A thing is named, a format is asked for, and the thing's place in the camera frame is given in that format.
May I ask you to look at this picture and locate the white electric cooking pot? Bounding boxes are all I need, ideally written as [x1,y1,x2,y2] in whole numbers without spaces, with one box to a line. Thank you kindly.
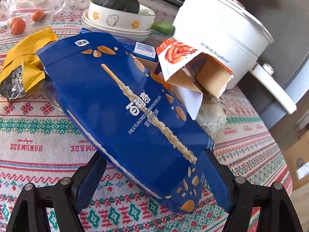
[173,0,296,114]

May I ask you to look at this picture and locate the dark green pumpkin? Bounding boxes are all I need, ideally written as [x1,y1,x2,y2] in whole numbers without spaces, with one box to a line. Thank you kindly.
[92,0,140,14]

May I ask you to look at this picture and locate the clear plastic bag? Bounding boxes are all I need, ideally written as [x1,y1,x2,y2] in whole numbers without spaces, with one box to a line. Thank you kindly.
[1,0,67,37]

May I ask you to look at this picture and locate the white floral bowl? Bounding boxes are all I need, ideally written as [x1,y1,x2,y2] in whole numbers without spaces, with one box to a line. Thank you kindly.
[87,2,155,31]

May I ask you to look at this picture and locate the grey refrigerator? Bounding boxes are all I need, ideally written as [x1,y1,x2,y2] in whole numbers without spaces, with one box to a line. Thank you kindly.
[237,0,309,130]

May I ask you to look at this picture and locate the red white torn carton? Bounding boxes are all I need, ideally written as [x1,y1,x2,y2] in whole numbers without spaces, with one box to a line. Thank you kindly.
[156,38,234,120]

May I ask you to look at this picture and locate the blue biscuit box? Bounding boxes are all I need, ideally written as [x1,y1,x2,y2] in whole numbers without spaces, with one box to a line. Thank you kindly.
[35,31,215,214]

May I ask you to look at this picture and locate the orange tangerine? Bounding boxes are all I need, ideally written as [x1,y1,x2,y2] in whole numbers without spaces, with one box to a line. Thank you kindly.
[31,9,46,22]
[11,19,26,35]

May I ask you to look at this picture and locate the yellow foil snack wrapper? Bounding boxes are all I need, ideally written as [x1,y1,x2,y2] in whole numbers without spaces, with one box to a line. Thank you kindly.
[1,26,58,101]

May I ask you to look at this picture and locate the patterned tablecloth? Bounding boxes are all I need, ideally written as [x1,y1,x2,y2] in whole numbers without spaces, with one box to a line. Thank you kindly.
[0,0,293,232]

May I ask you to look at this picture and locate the lower cardboard box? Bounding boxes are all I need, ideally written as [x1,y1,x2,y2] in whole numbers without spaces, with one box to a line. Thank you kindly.
[283,131,308,190]

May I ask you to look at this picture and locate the green vegetable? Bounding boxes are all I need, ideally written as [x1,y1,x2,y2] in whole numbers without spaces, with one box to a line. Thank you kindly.
[150,21,175,36]

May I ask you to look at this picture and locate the white paper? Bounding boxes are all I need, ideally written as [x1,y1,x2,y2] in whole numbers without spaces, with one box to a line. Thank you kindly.
[196,95,227,139]

